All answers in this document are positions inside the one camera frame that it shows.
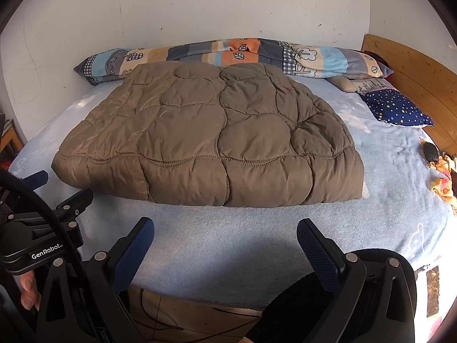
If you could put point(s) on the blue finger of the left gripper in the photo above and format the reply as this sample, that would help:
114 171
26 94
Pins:
36 180

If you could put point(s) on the beige printed pillow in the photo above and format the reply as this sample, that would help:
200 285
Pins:
360 86

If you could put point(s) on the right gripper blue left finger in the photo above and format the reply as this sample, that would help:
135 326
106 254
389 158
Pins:
128 253

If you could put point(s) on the yellow orange cloth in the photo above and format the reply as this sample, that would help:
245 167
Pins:
445 185

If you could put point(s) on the light blue bed sheet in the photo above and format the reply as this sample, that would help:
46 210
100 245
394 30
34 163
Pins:
244 257

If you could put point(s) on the navy star pattern pillow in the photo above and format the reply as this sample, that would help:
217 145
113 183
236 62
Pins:
392 107

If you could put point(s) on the wooden headboard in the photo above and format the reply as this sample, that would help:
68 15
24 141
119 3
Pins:
428 83

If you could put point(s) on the small black object on bed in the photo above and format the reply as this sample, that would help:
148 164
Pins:
431 153

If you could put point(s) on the brown quilted hooded jacket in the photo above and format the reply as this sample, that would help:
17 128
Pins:
181 133

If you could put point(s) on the wooden shelf with red items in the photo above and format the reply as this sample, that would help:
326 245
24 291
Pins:
11 144

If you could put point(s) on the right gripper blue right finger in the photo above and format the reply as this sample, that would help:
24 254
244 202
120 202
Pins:
325 257

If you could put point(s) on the patchwork folded quilt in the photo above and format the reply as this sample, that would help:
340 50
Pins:
291 58

